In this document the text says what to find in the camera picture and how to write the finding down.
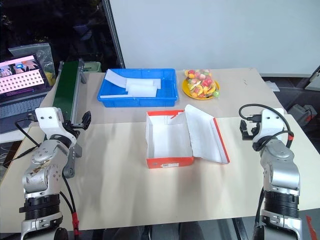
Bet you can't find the open laptop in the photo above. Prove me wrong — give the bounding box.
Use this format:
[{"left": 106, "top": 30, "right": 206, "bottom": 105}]
[{"left": 0, "top": 53, "right": 52, "bottom": 135}]

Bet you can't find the grey device with red part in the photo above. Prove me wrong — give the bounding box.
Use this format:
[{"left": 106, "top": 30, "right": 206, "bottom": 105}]
[{"left": 286, "top": 101, "right": 319, "bottom": 126}]

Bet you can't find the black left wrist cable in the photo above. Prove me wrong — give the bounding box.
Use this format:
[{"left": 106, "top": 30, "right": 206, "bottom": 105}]
[{"left": 2, "top": 112, "right": 42, "bottom": 168}]

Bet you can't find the yellow plate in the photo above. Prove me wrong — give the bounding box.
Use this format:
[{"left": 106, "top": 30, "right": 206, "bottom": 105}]
[{"left": 181, "top": 78, "right": 221, "bottom": 100}]

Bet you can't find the dark rounded shape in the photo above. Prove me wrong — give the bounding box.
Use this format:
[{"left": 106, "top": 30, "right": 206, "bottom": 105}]
[{"left": 54, "top": 226, "right": 69, "bottom": 240}]

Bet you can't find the green waste bin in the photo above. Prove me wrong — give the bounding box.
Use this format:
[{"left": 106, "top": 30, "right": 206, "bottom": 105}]
[{"left": 83, "top": 60, "right": 102, "bottom": 74}]

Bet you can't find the blue plastic bin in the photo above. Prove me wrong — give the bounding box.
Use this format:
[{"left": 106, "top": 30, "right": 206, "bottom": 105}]
[{"left": 96, "top": 67, "right": 180, "bottom": 109}]

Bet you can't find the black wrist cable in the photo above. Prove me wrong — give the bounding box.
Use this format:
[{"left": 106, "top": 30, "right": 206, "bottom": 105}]
[
  {"left": 2, "top": 112, "right": 42, "bottom": 168},
  {"left": 238, "top": 103, "right": 295, "bottom": 152}
]

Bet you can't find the silver metal post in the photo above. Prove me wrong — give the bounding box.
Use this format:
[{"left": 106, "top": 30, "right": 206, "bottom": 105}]
[{"left": 101, "top": 0, "right": 126, "bottom": 70}]

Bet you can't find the orange shoe box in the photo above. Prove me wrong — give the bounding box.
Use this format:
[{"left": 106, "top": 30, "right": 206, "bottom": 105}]
[{"left": 145, "top": 104, "right": 231, "bottom": 170}]

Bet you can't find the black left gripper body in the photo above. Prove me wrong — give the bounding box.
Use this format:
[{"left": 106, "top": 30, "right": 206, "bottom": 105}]
[{"left": 62, "top": 119, "right": 85, "bottom": 135}]

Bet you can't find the clear bag of toy fruit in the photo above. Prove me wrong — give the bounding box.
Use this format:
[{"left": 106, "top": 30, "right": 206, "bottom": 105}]
[{"left": 183, "top": 68, "right": 221, "bottom": 99}]

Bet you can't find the thick white foam block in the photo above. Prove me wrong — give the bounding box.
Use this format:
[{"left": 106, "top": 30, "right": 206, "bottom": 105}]
[{"left": 124, "top": 83, "right": 158, "bottom": 97}]

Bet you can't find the clear plastic zip bag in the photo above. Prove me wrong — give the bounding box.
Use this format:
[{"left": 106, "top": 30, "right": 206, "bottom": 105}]
[{"left": 8, "top": 42, "right": 56, "bottom": 86}]

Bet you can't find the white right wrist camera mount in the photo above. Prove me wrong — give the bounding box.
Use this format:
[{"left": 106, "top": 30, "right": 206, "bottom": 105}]
[{"left": 251, "top": 107, "right": 289, "bottom": 144}]

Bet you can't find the black left arm cable red clip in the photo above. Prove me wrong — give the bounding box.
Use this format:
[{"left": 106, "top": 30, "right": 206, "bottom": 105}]
[{"left": 59, "top": 174, "right": 82, "bottom": 237}]

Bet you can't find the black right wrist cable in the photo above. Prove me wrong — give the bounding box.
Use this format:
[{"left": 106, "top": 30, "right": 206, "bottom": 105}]
[{"left": 238, "top": 103, "right": 295, "bottom": 152}]

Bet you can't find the green conveyor belt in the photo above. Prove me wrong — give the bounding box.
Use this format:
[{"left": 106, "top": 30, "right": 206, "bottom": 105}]
[{"left": 51, "top": 58, "right": 88, "bottom": 180}]

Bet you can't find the thin white foam strip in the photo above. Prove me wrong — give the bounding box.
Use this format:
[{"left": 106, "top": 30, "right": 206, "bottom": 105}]
[{"left": 99, "top": 93, "right": 138, "bottom": 99}]

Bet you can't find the large white board panel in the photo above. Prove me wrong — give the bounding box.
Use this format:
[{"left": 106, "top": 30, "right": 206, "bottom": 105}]
[{"left": 108, "top": 0, "right": 320, "bottom": 76}]

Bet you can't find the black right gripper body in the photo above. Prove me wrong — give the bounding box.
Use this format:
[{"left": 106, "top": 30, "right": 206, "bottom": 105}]
[{"left": 248, "top": 124, "right": 261, "bottom": 140}]

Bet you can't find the red floor tape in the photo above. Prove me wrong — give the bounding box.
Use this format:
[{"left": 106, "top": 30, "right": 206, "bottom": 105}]
[{"left": 305, "top": 214, "right": 318, "bottom": 240}]

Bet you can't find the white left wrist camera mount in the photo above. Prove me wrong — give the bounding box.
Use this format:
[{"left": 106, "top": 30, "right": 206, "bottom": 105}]
[{"left": 34, "top": 106, "right": 77, "bottom": 143}]

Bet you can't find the long white foam sheet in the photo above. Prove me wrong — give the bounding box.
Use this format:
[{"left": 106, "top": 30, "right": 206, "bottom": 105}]
[{"left": 104, "top": 69, "right": 162, "bottom": 90}]

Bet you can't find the white grey machine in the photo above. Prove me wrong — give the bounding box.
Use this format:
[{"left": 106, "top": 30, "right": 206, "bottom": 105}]
[{"left": 304, "top": 64, "right": 320, "bottom": 91}]

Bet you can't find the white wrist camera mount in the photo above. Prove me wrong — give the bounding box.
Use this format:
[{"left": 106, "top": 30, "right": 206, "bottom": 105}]
[
  {"left": 34, "top": 106, "right": 77, "bottom": 143},
  {"left": 251, "top": 107, "right": 289, "bottom": 144}
]

